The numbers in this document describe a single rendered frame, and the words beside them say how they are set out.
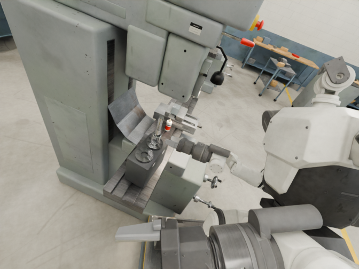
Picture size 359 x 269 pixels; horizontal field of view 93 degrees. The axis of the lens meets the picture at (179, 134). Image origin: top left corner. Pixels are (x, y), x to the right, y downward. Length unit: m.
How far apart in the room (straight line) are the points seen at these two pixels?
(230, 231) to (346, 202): 0.37
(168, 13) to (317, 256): 0.83
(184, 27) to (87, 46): 0.45
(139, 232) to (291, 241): 0.21
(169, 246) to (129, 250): 1.61
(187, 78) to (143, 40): 0.27
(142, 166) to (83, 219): 1.23
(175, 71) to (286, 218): 0.77
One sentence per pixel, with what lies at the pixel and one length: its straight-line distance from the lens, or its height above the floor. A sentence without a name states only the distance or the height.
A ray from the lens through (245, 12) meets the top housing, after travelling 0.78.
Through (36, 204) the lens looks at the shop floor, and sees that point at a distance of 2.12.
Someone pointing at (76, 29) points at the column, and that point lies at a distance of 0.98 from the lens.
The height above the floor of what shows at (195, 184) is 0.75.
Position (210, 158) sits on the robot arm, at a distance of 0.80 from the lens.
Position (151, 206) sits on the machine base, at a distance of 1.77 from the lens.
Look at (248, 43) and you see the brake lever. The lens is 0.82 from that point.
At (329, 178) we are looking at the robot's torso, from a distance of 0.53.
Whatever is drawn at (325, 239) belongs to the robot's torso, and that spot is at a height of 1.46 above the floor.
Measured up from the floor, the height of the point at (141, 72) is 1.40.
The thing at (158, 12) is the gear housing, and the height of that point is 1.69.
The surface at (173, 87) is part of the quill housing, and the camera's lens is 0.94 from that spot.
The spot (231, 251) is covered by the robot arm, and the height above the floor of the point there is 1.59.
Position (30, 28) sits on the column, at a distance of 1.19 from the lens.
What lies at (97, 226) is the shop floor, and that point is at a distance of 1.92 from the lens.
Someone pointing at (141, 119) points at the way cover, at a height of 0.91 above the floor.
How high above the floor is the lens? 1.83
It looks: 42 degrees down
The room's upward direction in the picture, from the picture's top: 21 degrees clockwise
